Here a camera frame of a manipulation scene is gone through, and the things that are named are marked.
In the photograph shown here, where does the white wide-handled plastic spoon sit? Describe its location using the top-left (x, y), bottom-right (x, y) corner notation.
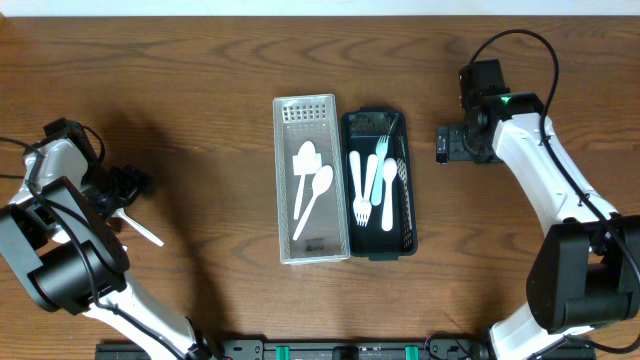
top-left (381, 158), bottom-right (397, 232)

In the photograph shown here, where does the white slim plastic spoon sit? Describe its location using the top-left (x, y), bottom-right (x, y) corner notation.
top-left (293, 165), bottom-right (333, 241)

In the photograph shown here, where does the dark green plastic basket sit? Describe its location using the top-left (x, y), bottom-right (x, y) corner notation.
top-left (341, 107), bottom-right (418, 261)

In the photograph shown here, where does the black mounting rail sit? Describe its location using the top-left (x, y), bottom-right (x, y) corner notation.
top-left (94, 334), bottom-right (596, 360)

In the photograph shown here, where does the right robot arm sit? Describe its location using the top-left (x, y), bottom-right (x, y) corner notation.
top-left (436, 60), bottom-right (639, 359)

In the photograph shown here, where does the white perforated plastic basket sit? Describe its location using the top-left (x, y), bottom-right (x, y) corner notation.
top-left (273, 94), bottom-right (350, 265)

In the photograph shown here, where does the white wide-handled plastic fork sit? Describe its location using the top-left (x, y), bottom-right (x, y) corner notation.
top-left (349, 150), bottom-right (364, 226)

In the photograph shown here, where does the white slim plastic fork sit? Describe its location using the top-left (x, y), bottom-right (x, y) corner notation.
top-left (371, 135), bottom-right (390, 206)

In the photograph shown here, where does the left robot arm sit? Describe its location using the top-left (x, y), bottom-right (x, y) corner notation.
top-left (1, 118), bottom-right (224, 359)

